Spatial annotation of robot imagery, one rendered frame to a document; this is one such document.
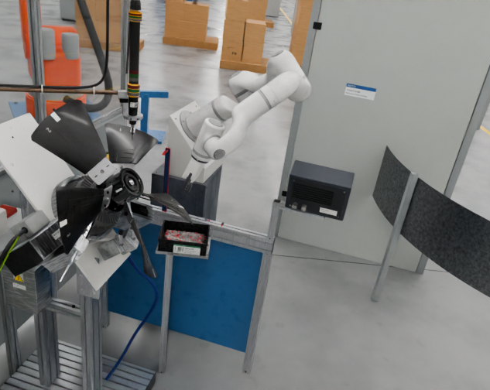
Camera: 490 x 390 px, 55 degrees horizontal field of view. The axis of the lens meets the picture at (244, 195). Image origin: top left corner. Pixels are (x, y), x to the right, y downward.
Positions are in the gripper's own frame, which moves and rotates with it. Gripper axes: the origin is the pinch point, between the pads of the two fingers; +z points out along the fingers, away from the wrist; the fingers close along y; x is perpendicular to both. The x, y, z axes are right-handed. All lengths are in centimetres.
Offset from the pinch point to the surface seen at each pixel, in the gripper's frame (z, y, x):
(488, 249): -12, -74, 146
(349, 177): -30, -20, 57
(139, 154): -6.5, 6.3, -21.6
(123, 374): 106, 12, 11
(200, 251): 25.2, 0.3, 17.3
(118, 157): -3.9, 12.0, -27.5
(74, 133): -15, 29, -39
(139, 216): 15.5, 12.4, -10.7
